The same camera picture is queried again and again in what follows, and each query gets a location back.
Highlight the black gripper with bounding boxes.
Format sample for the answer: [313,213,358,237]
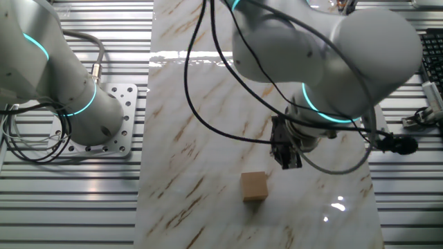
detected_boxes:
[270,116,304,170]

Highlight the small wooden block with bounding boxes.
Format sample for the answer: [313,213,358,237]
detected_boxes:
[240,171,269,203]

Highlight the marble pattern sheet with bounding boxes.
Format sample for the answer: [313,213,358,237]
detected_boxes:
[133,0,386,249]

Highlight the metal base mounting plate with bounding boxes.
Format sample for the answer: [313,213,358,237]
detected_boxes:
[46,82,138,159]

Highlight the black keyboard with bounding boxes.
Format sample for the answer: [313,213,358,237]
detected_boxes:
[417,33,443,94]

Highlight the grey flat device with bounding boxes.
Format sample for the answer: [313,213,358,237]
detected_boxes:
[411,0,443,10]

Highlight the black cable connector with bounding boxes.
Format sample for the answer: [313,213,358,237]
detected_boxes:
[375,133,419,156]

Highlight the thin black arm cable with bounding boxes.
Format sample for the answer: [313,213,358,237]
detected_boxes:
[210,0,394,136]
[223,0,373,145]

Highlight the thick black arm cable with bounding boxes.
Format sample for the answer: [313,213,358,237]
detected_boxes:
[183,0,276,145]

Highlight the black camera cable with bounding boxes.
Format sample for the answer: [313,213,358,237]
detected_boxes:
[413,106,443,128]

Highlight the white camera on bracket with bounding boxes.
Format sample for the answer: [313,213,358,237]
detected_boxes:
[401,81,443,131]

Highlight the metal camera bracket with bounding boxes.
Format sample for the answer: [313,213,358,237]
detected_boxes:
[337,0,359,17]

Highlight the grey base cable with connector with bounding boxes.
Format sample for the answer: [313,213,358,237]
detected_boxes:
[62,29,106,86]

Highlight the black base cable bundle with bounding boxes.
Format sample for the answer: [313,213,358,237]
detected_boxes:
[0,102,73,164]

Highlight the thin white wires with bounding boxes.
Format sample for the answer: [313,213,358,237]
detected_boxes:
[1,110,62,145]

